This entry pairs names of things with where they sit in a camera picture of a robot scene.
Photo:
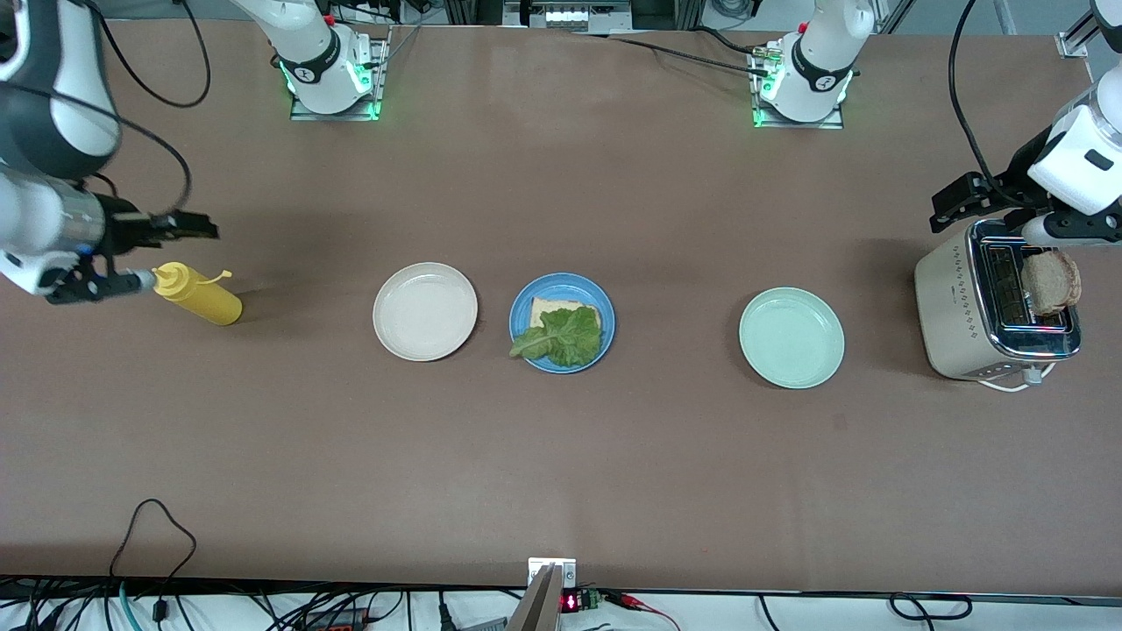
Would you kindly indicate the black red power strip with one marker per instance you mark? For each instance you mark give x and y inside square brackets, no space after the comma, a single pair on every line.
[337,622]

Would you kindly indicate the brown bread slice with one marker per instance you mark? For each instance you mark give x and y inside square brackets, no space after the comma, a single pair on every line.
[548,307]
[1052,282]

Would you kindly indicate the light green round plate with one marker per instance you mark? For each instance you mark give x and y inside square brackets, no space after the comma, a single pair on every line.
[791,337]

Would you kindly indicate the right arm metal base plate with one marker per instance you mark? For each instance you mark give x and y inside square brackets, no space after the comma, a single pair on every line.
[333,116]

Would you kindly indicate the blue round plate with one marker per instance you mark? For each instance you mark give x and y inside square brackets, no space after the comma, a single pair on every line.
[522,302]

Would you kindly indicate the beige round plate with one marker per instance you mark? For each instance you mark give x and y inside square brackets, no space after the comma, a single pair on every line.
[425,311]

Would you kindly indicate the small board red display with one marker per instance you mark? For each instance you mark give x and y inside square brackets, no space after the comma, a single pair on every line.
[571,602]

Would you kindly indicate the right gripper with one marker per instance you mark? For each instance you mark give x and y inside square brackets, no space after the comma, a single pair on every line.
[120,225]

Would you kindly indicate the aluminium frame profile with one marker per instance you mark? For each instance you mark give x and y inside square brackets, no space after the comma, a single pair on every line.
[1074,44]

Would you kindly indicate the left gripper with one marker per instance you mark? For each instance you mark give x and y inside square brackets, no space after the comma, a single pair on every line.
[1017,178]

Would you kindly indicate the grey metal camera bracket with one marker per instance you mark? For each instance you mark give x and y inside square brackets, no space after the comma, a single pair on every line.
[539,605]

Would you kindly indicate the metal equipment rack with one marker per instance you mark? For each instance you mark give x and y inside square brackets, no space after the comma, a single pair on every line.
[570,16]

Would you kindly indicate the silver beige toaster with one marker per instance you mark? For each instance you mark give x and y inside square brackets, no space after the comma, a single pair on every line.
[951,307]

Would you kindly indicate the yellow mustard squeeze bottle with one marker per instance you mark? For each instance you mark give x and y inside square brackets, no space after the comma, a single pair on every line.
[206,302]

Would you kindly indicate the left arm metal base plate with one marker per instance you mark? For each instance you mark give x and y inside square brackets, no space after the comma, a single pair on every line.
[806,125]

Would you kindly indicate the green lettuce leaf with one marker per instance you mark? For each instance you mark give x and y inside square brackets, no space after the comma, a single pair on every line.
[570,337]

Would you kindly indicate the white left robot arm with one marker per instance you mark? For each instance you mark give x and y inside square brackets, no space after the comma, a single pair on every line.
[1078,158]

